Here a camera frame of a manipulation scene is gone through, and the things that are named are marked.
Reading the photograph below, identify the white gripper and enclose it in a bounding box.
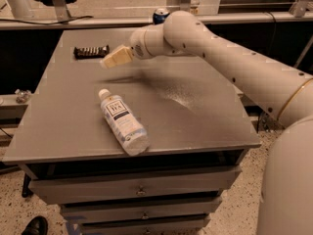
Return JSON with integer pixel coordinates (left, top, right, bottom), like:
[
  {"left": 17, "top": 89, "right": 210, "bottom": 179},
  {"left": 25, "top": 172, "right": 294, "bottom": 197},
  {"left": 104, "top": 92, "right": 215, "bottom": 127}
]
[{"left": 100, "top": 24, "right": 170, "bottom": 69}]

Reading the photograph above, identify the black rxbar chocolate bar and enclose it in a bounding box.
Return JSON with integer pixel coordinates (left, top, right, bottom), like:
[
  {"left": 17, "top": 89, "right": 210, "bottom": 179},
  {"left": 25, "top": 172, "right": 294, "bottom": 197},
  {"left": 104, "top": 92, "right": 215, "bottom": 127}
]
[{"left": 73, "top": 45, "right": 110, "bottom": 60}]

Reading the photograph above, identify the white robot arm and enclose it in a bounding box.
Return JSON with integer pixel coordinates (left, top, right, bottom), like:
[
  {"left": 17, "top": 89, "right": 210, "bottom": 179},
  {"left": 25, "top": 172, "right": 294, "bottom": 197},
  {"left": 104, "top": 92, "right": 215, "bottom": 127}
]
[{"left": 102, "top": 11, "right": 313, "bottom": 235}]

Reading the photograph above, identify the blue soda can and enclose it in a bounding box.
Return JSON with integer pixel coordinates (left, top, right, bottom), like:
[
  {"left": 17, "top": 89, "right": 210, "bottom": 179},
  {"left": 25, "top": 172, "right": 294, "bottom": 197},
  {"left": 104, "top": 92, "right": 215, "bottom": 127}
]
[{"left": 153, "top": 8, "right": 170, "bottom": 24}]

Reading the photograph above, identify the white tea bottle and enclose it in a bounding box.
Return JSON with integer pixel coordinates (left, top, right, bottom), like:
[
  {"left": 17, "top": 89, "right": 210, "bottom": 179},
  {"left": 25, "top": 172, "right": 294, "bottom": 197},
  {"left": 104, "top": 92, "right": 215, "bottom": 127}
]
[{"left": 98, "top": 89, "right": 150, "bottom": 156}]

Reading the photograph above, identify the grey drawer cabinet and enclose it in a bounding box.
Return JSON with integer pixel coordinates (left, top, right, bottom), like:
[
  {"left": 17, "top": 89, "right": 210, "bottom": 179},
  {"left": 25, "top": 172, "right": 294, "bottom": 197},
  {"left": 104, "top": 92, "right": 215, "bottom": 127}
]
[{"left": 4, "top": 29, "right": 259, "bottom": 235}]

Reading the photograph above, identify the crumpled clear wrapper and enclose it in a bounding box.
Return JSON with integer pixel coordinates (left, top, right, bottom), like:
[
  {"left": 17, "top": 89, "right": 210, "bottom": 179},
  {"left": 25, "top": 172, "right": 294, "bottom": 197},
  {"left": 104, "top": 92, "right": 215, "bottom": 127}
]
[{"left": 15, "top": 89, "right": 31, "bottom": 104}]

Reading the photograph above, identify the black shoe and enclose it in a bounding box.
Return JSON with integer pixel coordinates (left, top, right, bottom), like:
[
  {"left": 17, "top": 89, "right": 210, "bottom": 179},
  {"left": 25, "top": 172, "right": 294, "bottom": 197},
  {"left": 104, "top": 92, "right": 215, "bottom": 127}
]
[{"left": 22, "top": 215, "right": 48, "bottom": 235}]

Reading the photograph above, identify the black cable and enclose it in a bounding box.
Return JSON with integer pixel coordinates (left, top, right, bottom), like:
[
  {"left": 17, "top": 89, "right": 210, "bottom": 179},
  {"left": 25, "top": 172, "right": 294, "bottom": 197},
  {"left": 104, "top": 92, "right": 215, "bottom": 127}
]
[{"left": 0, "top": 15, "right": 94, "bottom": 26}]

